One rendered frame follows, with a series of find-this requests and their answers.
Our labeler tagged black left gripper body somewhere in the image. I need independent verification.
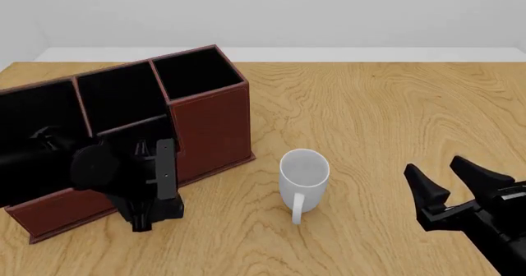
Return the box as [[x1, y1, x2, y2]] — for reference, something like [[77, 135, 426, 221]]
[[107, 139, 185, 233]]

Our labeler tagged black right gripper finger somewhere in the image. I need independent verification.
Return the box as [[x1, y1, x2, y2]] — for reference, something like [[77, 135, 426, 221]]
[[449, 155, 515, 202], [404, 163, 451, 212]]

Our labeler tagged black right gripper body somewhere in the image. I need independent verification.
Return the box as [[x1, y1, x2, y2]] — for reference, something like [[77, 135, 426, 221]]
[[416, 179, 526, 239]]

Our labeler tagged white mug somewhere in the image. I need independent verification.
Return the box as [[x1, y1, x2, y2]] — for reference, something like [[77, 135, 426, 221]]
[[279, 148, 331, 226]]

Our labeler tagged red-brown desk caddy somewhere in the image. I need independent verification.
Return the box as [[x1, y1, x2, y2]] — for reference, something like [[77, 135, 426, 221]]
[[0, 44, 257, 246]]

